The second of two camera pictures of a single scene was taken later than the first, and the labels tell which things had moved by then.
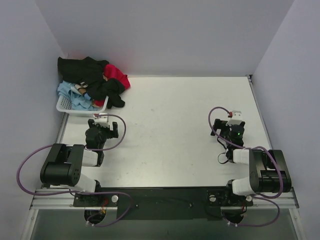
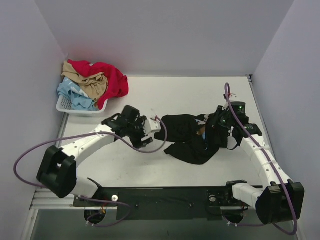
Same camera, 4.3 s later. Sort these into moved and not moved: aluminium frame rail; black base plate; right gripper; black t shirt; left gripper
Moved: left gripper; black t shirt; right gripper
Not moved: aluminium frame rail; black base plate
